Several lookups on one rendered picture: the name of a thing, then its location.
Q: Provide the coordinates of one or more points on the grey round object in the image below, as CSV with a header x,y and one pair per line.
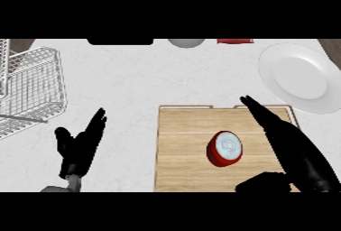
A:
x,y
186,42

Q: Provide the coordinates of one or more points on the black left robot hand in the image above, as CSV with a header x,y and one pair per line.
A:
x,y
79,147

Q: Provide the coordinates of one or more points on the white plate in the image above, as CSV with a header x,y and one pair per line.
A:
x,y
301,77

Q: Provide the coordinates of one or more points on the wooden tray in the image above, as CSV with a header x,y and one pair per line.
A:
x,y
190,150

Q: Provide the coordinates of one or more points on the black appliance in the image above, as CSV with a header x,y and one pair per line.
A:
x,y
119,41

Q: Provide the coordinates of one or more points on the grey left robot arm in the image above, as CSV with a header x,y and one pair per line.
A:
x,y
66,184

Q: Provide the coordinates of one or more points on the red object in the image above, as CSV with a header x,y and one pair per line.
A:
x,y
234,41

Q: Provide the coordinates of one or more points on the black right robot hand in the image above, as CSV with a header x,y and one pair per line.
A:
x,y
292,150

